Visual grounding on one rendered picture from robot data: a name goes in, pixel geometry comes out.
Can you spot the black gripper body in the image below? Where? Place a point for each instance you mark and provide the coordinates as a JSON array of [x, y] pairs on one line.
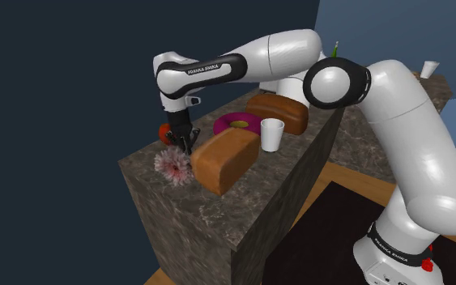
[[179, 121]]

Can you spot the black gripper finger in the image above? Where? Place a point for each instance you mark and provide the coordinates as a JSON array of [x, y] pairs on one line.
[[172, 139], [190, 143]]

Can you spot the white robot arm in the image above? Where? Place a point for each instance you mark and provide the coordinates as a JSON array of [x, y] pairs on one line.
[[417, 150]]

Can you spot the orange-red round fruit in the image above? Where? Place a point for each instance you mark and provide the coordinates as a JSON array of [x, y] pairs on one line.
[[163, 133]]

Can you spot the pink flower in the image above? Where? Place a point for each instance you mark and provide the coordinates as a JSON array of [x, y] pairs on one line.
[[172, 167]]

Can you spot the brown bread loaf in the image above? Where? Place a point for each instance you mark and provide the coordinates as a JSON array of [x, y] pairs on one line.
[[277, 110], [223, 160]]

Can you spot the pink donut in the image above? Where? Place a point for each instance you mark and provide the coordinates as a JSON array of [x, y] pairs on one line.
[[225, 123]]

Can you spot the white cup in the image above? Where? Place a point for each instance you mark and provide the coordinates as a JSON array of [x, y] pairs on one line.
[[429, 69], [271, 136]]

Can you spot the dark robot stand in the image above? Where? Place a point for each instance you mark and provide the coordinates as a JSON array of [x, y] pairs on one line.
[[322, 240]]

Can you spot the green bottle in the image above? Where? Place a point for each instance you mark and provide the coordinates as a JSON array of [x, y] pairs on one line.
[[335, 51]]

